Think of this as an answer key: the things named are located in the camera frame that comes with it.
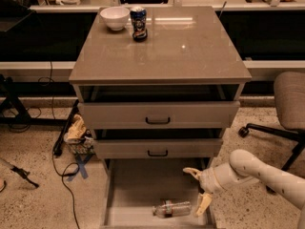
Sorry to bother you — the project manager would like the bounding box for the white ceramic bowl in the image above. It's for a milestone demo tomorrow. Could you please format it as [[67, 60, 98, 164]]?
[[100, 7, 130, 31]]

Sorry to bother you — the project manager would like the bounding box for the black floor cable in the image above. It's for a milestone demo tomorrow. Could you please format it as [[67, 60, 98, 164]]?
[[51, 150, 81, 229]]

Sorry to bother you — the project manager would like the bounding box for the bottom grey drawer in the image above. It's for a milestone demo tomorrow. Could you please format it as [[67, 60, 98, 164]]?
[[100, 158, 216, 229]]

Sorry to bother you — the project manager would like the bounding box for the grey drawer cabinet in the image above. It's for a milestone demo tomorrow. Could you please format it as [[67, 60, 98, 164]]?
[[68, 5, 253, 229]]

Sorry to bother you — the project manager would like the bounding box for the basket with snack bags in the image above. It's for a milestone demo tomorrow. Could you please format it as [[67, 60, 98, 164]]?
[[64, 114, 94, 155]]

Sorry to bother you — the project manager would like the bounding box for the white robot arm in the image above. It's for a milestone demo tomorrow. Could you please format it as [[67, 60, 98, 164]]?
[[183, 149, 305, 229]]

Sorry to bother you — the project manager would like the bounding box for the grey office chair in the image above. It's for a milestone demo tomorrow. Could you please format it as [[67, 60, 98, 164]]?
[[238, 72, 305, 171]]

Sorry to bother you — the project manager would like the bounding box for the black table frame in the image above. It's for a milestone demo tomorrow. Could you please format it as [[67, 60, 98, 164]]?
[[0, 74, 68, 128]]

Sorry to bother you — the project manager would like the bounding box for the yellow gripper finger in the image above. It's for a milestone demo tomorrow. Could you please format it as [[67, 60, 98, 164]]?
[[183, 167, 202, 180], [194, 193, 213, 217]]

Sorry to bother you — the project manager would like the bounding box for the top grey drawer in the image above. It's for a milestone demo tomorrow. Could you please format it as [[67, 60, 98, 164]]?
[[78, 101, 240, 130]]

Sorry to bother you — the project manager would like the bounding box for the clear plastic water bottle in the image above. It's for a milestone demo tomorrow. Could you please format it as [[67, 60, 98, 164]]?
[[152, 200, 192, 219]]

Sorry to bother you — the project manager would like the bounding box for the middle grey drawer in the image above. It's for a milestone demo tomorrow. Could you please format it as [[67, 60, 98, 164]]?
[[93, 138, 223, 159]]

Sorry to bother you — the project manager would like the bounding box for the black power strip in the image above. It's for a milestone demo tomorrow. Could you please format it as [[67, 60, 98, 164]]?
[[52, 101, 78, 156]]

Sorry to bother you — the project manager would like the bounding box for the blue soda can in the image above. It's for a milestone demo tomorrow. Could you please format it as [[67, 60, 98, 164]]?
[[130, 6, 148, 42]]

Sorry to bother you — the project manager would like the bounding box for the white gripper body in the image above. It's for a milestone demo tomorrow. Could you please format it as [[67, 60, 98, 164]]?
[[199, 168, 223, 194]]

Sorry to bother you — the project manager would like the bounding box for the grey drawer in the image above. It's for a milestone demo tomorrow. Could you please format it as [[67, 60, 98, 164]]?
[[93, 138, 223, 159], [100, 158, 216, 229], [78, 101, 240, 130]]

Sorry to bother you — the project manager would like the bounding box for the black tripod leg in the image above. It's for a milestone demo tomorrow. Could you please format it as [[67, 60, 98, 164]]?
[[0, 157, 39, 188]]

